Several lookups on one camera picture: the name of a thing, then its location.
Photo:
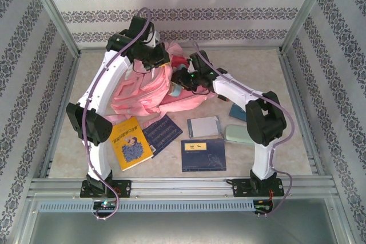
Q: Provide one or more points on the dark blue book yellow label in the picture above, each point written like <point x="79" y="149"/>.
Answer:
<point x="203" y="158"/>

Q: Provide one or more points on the grey notebook blue edges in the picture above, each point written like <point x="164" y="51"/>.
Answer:
<point x="204" y="127"/>

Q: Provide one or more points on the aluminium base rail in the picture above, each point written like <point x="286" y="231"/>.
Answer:
<point x="183" y="188"/>

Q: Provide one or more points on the aluminium frame post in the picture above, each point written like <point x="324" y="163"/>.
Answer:
<point x="306" y="12"/>
<point x="55" y="12"/>

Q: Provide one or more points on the grey metal sheet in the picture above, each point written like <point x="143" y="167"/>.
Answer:
<point x="183" y="229"/>

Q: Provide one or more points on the dark blue book white text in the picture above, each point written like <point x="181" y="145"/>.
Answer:
<point x="163" y="134"/>

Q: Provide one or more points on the pink backpack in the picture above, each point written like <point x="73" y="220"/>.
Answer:
<point x="148" y="92"/>

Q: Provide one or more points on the aluminium side rail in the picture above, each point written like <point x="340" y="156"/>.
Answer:
<point x="68" y="84"/>
<point x="300" y="112"/>

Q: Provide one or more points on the left circuit board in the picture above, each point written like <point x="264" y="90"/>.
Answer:
<point x="104" y="204"/>

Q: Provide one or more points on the mint green pencil case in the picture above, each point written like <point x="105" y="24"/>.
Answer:
<point x="236" y="134"/>

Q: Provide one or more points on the small dark box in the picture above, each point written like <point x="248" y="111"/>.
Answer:
<point x="223" y="98"/>

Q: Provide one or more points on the teal blue notebook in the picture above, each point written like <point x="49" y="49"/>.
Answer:
<point x="237" y="112"/>

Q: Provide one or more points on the right circuit board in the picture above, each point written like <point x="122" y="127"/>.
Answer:
<point x="263" y="206"/>

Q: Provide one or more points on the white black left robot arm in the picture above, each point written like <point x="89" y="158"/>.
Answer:
<point x="105" y="84"/>

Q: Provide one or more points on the circuit board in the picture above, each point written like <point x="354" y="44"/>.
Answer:
<point x="263" y="206"/>
<point x="104" y="204"/>

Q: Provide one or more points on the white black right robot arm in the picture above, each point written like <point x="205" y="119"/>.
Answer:
<point x="234" y="89"/>

